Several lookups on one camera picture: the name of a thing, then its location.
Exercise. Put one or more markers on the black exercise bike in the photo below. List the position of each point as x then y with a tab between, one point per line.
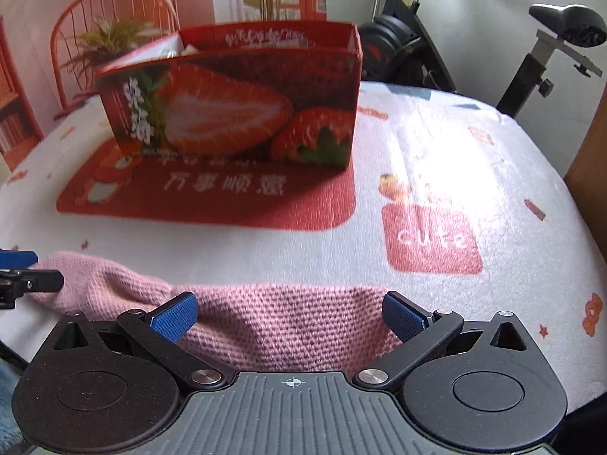
484	41

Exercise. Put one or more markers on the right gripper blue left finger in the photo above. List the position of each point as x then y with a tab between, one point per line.
156	334

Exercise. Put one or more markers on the white patterned table cloth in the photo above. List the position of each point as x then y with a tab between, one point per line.
446	201

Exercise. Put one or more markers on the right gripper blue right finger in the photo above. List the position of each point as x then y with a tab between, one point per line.
424	335

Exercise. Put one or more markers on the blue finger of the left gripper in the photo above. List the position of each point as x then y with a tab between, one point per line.
18	277

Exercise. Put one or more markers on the pink knitted cloth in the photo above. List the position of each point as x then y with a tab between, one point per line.
262	327

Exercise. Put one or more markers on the printed living room backdrop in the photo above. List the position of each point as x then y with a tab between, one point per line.
45	73

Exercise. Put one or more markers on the red strawberry cardboard box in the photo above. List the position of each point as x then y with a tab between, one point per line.
273	90

